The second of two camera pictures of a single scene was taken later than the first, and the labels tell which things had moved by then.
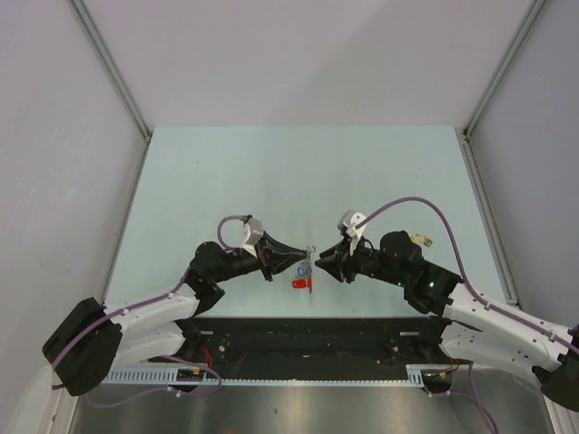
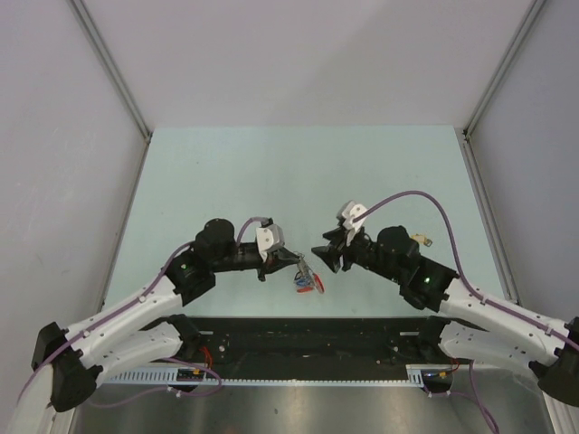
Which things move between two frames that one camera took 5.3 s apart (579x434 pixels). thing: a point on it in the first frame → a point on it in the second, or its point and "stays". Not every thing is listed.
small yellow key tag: (421, 238) stays
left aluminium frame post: (110, 65) stays
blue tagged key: (301, 271) → (301, 281)
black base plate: (299, 343) stays
